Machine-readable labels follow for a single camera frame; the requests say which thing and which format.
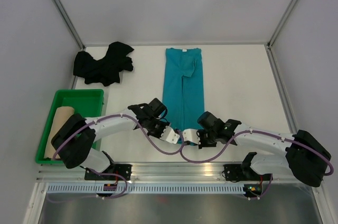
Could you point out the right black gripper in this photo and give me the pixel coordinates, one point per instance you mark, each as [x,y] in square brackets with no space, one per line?
[199,133]

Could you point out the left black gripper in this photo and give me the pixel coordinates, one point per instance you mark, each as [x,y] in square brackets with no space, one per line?
[163,126]

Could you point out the teal t-shirt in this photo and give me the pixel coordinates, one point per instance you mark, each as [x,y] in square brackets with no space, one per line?
[183,89]

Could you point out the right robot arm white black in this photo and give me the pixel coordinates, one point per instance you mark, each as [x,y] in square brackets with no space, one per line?
[298,155]

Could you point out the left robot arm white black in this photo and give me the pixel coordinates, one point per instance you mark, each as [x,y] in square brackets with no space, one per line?
[73,142]

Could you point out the black t-shirt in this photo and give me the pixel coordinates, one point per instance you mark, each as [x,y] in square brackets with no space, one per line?
[107,69]

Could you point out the green plastic tray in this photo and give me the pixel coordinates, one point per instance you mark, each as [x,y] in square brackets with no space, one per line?
[86,102]

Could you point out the rolled beige t-shirt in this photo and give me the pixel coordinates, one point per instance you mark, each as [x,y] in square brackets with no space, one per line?
[62,114]

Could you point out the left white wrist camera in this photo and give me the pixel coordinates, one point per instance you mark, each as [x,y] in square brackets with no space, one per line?
[170,135]

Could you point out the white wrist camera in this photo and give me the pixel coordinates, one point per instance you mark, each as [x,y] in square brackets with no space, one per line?
[170,135]
[190,135]

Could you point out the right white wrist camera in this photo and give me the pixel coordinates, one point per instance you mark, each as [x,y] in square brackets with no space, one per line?
[190,135]

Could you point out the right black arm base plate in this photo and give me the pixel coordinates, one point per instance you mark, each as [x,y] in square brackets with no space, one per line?
[235,173]

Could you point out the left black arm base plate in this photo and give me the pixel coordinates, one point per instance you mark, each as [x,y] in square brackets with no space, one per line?
[114,173]

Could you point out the white slotted cable duct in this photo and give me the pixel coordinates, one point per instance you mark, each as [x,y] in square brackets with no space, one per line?
[226,188]

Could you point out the aluminium frame rail front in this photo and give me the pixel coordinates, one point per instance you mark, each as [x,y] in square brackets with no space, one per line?
[146,172]

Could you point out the left aluminium corner post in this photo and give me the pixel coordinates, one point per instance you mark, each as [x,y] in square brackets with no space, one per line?
[69,24]

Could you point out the aluminium corner post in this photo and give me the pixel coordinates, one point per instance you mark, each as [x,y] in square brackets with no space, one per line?
[286,14]
[69,24]

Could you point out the right aluminium corner post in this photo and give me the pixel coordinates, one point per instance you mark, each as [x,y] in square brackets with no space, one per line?
[286,14]

